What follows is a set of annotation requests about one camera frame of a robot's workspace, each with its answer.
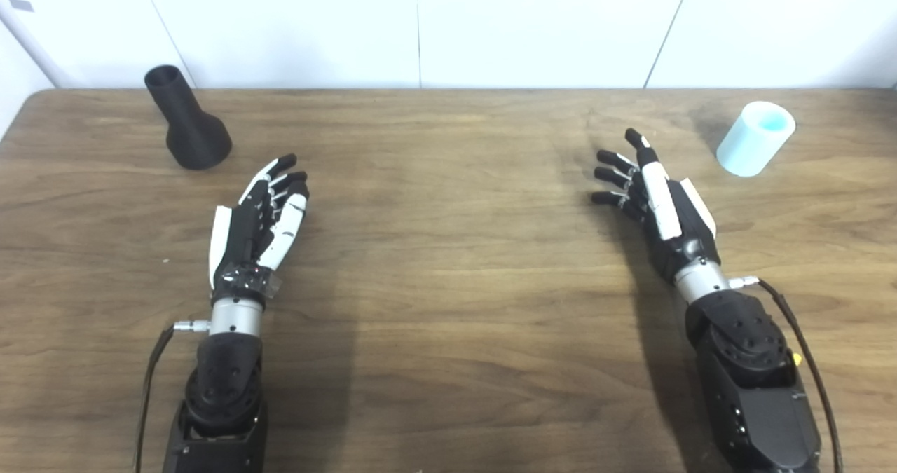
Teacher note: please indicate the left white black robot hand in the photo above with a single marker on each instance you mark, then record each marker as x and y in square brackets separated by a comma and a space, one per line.
[245, 235]

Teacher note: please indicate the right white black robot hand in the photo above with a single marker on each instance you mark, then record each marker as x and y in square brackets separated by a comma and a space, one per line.
[676, 228]

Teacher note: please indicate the black funnel-shaped nozzle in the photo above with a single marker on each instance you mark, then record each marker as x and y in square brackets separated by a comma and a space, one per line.
[189, 129]

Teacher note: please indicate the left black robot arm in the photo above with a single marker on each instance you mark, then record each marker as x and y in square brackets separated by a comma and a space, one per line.
[224, 389]

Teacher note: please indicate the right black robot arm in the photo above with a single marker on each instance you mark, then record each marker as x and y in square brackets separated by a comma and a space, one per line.
[750, 375]

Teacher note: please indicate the small grey wall label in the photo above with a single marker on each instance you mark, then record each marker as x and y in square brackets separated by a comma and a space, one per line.
[21, 5]

